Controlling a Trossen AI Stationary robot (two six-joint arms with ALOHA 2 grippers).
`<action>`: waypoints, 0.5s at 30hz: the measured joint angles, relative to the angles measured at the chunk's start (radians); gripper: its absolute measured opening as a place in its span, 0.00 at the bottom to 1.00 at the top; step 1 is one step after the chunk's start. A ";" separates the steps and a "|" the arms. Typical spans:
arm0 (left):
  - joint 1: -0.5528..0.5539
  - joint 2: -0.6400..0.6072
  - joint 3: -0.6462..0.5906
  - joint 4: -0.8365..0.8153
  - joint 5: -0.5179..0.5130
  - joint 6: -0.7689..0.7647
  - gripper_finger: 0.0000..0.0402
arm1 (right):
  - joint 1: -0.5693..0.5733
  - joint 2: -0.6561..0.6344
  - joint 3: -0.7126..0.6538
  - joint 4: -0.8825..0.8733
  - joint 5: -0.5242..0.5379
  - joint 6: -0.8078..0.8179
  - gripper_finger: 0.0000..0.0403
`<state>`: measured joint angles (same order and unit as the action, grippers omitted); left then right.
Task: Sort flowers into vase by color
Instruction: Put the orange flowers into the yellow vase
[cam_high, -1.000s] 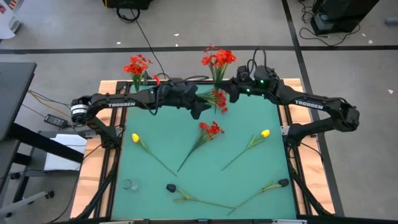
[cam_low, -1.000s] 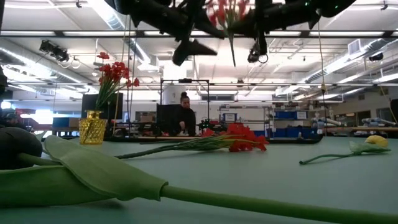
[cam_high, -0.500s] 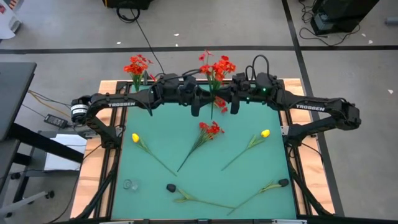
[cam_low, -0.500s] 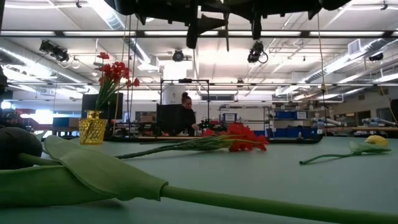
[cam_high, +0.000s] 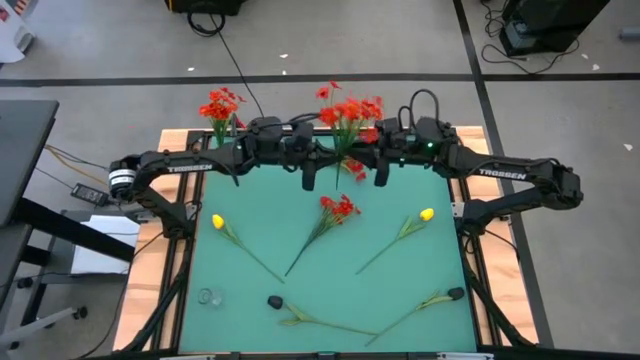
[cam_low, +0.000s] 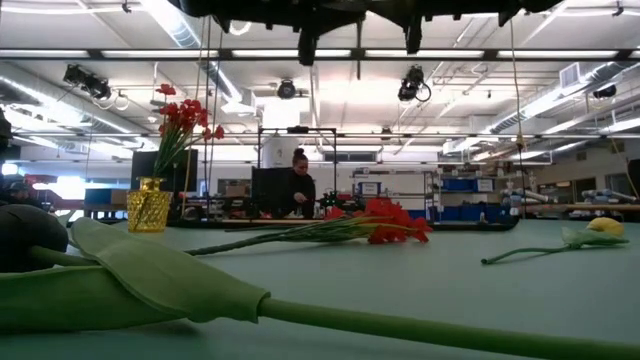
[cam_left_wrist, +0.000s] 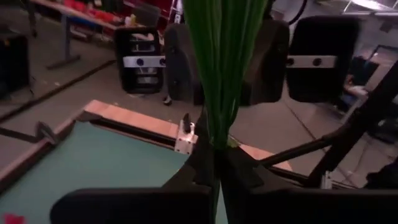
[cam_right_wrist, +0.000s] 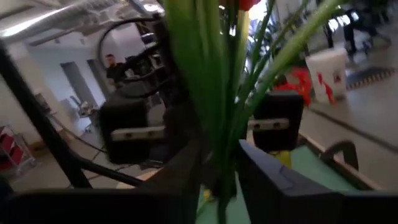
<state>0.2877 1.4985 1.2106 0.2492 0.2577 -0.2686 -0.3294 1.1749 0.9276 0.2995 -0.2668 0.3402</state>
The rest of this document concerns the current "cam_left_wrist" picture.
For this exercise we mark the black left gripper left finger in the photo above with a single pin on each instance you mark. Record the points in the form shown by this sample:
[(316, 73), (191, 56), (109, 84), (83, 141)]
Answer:
[(140, 205)]

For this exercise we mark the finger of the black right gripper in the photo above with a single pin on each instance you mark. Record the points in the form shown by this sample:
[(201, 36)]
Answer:
[(267, 68), (180, 68)]

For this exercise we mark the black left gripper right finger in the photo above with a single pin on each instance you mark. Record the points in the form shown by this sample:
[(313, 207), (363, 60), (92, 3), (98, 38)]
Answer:
[(280, 205)]

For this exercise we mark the green table mat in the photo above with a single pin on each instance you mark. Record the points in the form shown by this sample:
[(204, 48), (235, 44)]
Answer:
[(93, 174)]

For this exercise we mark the black table clamp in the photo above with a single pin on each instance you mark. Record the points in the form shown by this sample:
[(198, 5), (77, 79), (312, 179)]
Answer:
[(46, 133)]

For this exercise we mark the grey workbench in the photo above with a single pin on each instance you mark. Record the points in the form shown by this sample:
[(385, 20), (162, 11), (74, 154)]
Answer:
[(66, 31)]

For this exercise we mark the black cabinet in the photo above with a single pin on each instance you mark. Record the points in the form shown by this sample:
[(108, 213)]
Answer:
[(14, 62)]

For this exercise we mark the silver frame bracket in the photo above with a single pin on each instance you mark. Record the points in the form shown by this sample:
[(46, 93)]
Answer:
[(185, 144)]

